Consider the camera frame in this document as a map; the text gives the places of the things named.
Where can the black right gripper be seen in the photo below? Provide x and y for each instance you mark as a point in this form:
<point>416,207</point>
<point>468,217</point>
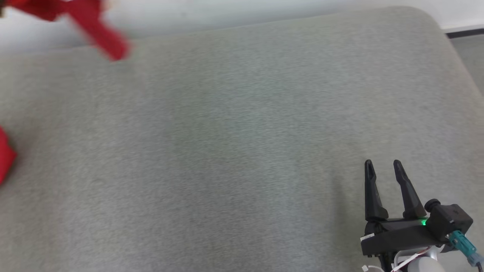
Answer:
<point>401,234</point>

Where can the red and white t-shirt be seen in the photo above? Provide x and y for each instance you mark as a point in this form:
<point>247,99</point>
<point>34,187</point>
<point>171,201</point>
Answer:
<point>94,26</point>

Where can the red shorts with white stripe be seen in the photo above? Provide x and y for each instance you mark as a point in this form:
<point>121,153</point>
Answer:
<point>4,156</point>

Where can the grey fabric sofa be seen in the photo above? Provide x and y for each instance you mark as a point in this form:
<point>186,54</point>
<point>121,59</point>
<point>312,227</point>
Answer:
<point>242,151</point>

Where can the black skirting board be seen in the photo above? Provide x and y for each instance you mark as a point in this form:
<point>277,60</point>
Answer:
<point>467,32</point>

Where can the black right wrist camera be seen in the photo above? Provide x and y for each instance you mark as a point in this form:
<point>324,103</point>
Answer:
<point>450,221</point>

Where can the teal right camera connector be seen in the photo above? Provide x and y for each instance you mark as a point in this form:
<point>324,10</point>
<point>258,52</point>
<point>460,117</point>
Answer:
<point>463,245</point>

